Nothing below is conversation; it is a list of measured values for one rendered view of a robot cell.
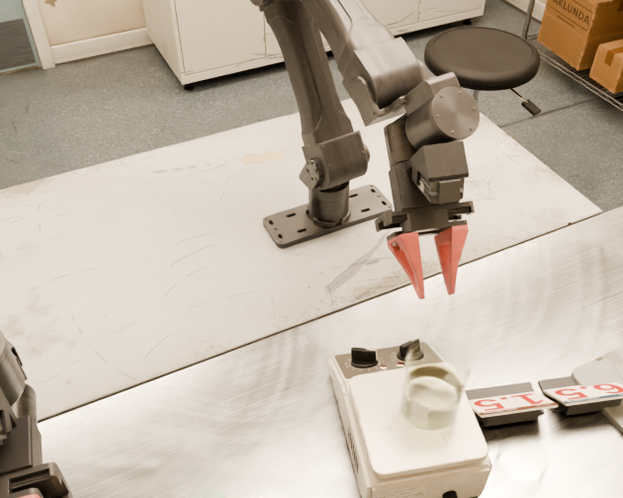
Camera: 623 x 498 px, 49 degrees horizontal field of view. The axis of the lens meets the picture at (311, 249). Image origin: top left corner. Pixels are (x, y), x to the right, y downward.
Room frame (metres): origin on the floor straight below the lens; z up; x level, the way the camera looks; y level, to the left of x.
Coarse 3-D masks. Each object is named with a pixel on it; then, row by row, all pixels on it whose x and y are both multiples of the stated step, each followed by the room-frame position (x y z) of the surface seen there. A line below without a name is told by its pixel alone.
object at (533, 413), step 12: (516, 384) 0.49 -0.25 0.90; (528, 384) 0.49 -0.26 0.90; (468, 396) 0.47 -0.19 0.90; (480, 396) 0.47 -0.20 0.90; (492, 396) 0.47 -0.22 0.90; (528, 408) 0.43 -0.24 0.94; (540, 408) 0.43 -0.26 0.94; (480, 420) 0.44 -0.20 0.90; (492, 420) 0.43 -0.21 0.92; (504, 420) 0.43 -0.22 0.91; (516, 420) 0.44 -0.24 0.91; (528, 420) 0.44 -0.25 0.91
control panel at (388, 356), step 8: (384, 352) 0.51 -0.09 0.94; (392, 352) 0.51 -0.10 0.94; (336, 360) 0.50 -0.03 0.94; (344, 360) 0.50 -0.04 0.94; (384, 360) 0.49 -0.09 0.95; (392, 360) 0.49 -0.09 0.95; (344, 368) 0.48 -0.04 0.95; (352, 368) 0.48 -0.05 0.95; (368, 368) 0.48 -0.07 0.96; (376, 368) 0.47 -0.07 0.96; (384, 368) 0.47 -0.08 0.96; (392, 368) 0.47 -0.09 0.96; (400, 368) 0.47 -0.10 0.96; (344, 376) 0.46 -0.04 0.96; (352, 376) 0.46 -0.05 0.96
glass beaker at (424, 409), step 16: (432, 336) 0.43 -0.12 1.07; (416, 352) 0.42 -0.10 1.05; (432, 352) 0.43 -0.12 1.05; (448, 352) 0.42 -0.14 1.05; (464, 352) 0.41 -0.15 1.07; (448, 368) 0.42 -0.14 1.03; (464, 368) 0.40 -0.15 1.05; (416, 384) 0.38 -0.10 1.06; (464, 384) 0.38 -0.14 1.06; (400, 400) 0.40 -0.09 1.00; (416, 400) 0.38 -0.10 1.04; (432, 400) 0.37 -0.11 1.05; (448, 400) 0.37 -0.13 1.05; (416, 416) 0.37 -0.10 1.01; (432, 416) 0.37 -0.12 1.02; (448, 416) 0.37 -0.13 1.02; (432, 432) 0.37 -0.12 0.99
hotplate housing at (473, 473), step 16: (336, 368) 0.49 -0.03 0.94; (336, 384) 0.47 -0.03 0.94; (352, 416) 0.41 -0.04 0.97; (352, 432) 0.39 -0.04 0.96; (352, 448) 0.38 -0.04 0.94; (368, 464) 0.35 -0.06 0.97; (464, 464) 0.35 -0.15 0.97; (480, 464) 0.35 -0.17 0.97; (368, 480) 0.33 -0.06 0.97; (384, 480) 0.33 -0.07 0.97; (400, 480) 0.33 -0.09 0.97; (416, 480) 0.33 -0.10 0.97; (432, 480) 0.33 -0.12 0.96; (448, 480) 0.33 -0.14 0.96; (464, 480) 0.34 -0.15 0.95; (480, 480) 0.34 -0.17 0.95; (368, 496) 0.32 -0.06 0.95; (384, 496) 0.32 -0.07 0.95; (400, 496) 0.32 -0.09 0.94; (416, 496) 0.33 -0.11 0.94; (432, 496) 0.33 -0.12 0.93; (448, 496) 0.33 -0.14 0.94; (464, 496) 0.34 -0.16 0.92
